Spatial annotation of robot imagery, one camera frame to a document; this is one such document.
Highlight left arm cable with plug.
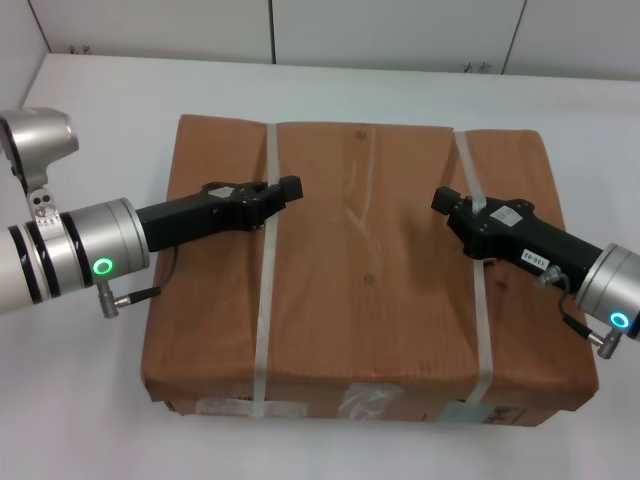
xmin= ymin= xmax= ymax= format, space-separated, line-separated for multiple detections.
xmin=101 ymin=246 xmax=180 ymax=320

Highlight white plastic packing strap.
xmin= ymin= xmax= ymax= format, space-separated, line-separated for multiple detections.
xmin=252 ymin=121 xmax=285 ymax=419
xmin=452 ymin=129 xmax=494 ymax=404

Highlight brown cardboard box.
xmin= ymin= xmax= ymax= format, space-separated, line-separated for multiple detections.
xmin=139 ymin=114 xmax=600 ymax=429

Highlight arm cable with plug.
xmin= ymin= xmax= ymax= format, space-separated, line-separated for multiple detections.
xmin=101 ymin=246 xmax=180 ymax=320
xmin=536 ymin=266 xmax=624 ymax=359

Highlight right arm cable with plug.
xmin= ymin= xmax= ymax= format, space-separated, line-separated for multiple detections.
xmin=536 ymin=266 xmax=624 ymax=359

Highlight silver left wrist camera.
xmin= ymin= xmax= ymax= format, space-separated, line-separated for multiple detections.
xmin=0 ymin=106 xmax=81 ymax=224

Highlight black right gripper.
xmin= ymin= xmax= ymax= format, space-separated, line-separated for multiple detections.
xmin=430 ymin=185 xmax=615 ymax=292

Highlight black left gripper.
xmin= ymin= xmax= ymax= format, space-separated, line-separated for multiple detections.
xmin=135 ymin=175 xmax=306 ymax=253

